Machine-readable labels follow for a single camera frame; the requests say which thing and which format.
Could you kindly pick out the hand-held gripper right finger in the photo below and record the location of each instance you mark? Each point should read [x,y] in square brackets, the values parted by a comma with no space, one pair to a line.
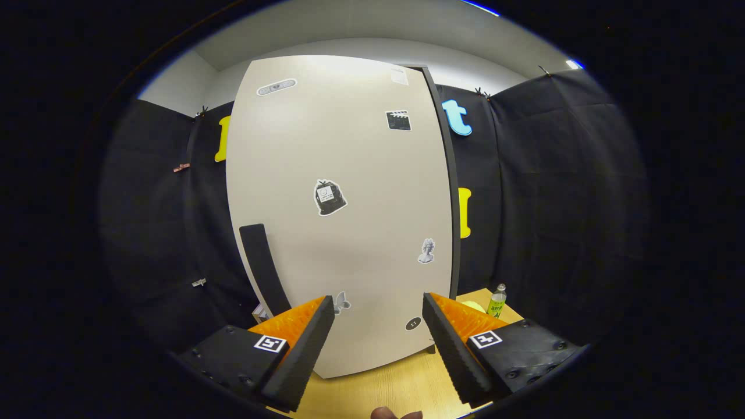
[454,355]

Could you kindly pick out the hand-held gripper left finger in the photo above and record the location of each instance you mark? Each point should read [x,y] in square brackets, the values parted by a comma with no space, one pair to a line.
[302,355]

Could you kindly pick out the grey shoe cabinet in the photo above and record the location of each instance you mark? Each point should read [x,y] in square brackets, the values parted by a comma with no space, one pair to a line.
[451,192]

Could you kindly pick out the pale yellow round object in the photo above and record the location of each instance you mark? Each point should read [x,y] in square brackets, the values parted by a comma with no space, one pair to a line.
[472,306]

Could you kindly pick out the white book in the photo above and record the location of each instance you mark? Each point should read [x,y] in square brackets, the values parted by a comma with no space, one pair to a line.
[259,313]

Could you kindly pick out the green plastic bottle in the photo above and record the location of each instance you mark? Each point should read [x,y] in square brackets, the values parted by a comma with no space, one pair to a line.
[496,302]

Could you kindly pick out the black backdrop cloth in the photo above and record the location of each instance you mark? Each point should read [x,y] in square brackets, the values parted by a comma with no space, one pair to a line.
[553,233]

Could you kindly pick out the reddish wooden clip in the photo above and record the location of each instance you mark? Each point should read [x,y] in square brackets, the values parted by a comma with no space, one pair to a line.
[181,167]

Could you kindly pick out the small ceiling light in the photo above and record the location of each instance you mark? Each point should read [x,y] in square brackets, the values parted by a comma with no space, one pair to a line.
[574,64]

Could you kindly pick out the long ceiling light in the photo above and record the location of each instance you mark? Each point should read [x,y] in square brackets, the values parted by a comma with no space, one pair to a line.
[482,7]

